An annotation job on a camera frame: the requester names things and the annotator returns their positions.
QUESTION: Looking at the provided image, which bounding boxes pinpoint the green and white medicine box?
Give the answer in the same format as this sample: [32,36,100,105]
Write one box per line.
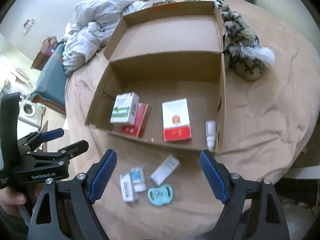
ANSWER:
[110,92,140,126]

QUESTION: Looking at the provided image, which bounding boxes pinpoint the long white medicine box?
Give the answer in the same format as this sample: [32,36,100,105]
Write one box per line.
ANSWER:
[150,154,181,185]

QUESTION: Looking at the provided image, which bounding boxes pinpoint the beige bed sheet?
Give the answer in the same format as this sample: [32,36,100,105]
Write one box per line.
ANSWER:
[63,0,319,240]

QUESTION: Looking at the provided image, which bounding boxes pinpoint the patterned fringed blanket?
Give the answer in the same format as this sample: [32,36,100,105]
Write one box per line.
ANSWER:
[184,0,276,81]

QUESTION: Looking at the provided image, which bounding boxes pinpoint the white dropper bottle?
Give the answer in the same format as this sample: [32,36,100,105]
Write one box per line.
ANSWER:
[205,120,217,151]

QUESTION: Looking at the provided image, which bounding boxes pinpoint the white box with barcode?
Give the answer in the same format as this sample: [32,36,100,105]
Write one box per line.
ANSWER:
[119,173,139,203]

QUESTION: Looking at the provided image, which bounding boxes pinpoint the white washing machine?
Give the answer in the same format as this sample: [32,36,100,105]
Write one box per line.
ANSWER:
[17,95,47,128]

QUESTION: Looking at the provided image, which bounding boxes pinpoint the teal pacifier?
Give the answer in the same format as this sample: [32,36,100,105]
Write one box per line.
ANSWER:
[147,183,174,207]

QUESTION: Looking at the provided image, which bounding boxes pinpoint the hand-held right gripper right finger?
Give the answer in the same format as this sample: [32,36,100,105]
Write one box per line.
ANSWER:
[199,149,294,240]

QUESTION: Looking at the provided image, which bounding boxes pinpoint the red and white box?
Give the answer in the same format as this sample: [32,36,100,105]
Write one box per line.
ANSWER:
[162,98,193,142]

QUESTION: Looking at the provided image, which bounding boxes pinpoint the white wall fixture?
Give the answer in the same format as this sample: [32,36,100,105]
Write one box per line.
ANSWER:
[23,19,35,35]

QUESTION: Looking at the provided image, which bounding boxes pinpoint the teal cushion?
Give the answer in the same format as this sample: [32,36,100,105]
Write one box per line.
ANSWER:
[29,42,68,118]

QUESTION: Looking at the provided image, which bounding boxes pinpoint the white crumpled duvet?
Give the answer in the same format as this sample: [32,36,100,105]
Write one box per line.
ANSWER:
[61,0,151,77]

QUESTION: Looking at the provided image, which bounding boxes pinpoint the open cardboard box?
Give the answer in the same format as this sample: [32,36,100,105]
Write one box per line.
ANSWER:
[84,1,227,153]

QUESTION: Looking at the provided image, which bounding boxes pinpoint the brown cardboard carton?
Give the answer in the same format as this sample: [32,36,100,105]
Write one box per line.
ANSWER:
[31,36,59,71]

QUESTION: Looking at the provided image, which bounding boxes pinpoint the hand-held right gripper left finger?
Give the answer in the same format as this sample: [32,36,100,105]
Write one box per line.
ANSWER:
[27,149,118,240]

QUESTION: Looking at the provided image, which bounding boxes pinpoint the person's left hand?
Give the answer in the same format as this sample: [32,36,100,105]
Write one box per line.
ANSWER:
[0,189,27,218]

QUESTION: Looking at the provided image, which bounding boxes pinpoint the blue and white small box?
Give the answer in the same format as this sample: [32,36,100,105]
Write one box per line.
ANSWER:
[130,167,147,193]

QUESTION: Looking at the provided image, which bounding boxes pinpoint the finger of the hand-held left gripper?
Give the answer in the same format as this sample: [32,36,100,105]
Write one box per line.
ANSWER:
[31,140,89,166]
[17,128,65,156]

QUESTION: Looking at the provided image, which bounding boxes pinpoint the dark red flat box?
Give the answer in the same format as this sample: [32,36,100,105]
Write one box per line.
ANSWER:
[120,102,152,138]

